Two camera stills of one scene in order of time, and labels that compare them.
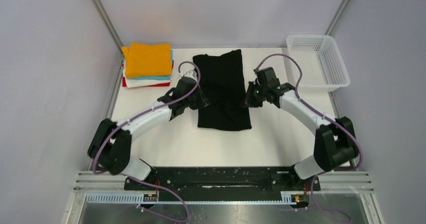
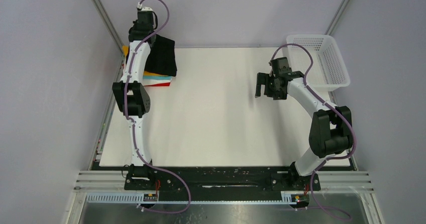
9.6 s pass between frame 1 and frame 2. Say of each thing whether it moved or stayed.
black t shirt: moved
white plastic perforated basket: stayed
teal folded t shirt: stayed
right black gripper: moved
